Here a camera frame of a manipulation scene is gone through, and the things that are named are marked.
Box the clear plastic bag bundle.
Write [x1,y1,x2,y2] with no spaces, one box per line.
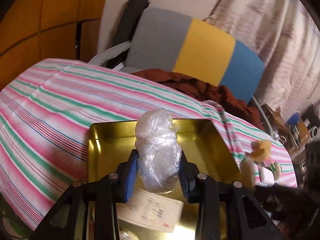
[135,109,182,194]

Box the gold metal tin box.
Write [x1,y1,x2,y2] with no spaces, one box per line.
[87,119,244,239]

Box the white labelled paper box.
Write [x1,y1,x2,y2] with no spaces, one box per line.
[117,189,184,232]

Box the yellow plush toy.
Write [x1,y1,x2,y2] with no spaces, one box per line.
[246,140,272,163]

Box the white foam block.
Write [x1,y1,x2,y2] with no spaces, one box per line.
[259,162,282,185]

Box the dark red jacket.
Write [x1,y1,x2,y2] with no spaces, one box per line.
[133,69,264,130]

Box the striped pink green tablecloth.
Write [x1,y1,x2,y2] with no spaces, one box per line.
[0,58,298,231]

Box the blue cup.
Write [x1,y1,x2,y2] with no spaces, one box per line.
[286,111,301,126]

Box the grey yellow blue chair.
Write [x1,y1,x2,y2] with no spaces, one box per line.
[109,0,266,104]

